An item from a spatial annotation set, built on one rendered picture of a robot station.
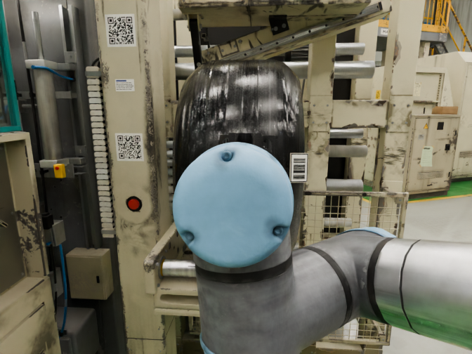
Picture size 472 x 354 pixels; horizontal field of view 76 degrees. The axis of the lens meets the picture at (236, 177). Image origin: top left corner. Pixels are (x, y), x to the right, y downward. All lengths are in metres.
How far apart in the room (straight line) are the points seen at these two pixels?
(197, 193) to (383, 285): 0.17
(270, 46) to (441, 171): 4.65
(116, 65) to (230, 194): 0.73
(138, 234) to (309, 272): 0.72
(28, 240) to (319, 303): 0.79
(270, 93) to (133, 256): 0.61
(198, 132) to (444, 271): 0.49
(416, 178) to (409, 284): 4.98
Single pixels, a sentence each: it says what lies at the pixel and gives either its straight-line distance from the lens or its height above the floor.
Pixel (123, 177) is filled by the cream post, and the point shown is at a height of 1.14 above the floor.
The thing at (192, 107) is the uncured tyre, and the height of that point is 1.32.
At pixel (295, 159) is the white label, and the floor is 1.22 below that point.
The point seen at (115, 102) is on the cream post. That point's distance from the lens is 0.88.
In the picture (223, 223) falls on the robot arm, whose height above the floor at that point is 1.25.
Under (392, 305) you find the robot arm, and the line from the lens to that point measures 0.28.
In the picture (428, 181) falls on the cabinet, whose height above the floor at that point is 0.26.
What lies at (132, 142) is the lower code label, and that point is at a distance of 0.86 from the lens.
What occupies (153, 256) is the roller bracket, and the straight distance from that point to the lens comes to 0.84.
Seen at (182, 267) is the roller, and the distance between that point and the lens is 0.85.
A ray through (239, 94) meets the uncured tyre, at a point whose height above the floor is 1.35.
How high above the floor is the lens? 1.32
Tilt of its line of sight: 13 degrees down
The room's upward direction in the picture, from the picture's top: straight up
